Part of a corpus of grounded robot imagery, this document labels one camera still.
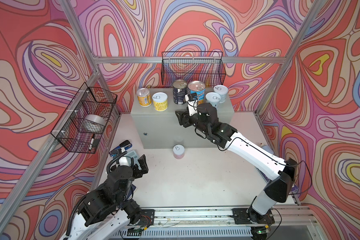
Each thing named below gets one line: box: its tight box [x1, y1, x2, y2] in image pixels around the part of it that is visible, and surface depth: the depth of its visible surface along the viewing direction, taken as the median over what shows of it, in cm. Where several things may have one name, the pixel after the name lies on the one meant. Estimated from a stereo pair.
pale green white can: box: [213, 84, 229, 103], surface depth 77 cm
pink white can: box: [172, 144, 185, 160], surface depth 95 cm
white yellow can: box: [152, 92, 168, 112], surface depth 73 cm
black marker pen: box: [89, 134, 95, 151], surface depth 74 cm
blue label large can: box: [187, 80, 206, 105], surface depth 70 cm
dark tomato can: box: [172, 79, 188, 105], surface depth 72 cm
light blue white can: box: [205, 91, 221, 109], surface depth 73 cm
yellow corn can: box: [136, 87, 152, 107], surface depth 74 cm
